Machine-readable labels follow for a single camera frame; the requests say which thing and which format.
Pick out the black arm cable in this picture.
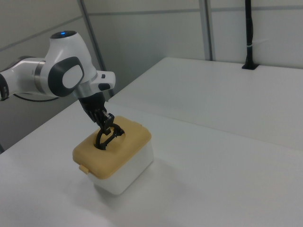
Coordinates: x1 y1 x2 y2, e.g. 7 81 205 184
13 93 59 103

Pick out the black lid handle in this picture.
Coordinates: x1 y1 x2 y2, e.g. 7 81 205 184
95 124 126 152

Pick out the tan tool case lid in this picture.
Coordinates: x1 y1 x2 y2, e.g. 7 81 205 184
72 115 152 180

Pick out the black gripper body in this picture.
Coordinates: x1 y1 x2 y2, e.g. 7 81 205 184
78 92 107 117

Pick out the black cable pole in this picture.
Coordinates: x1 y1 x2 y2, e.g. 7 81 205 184
244 0 254 65

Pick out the white plastic tool case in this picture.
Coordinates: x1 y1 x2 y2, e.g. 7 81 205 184
87 139 155 196

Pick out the black pole base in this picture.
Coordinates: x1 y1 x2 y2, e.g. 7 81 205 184
241 61 259 70

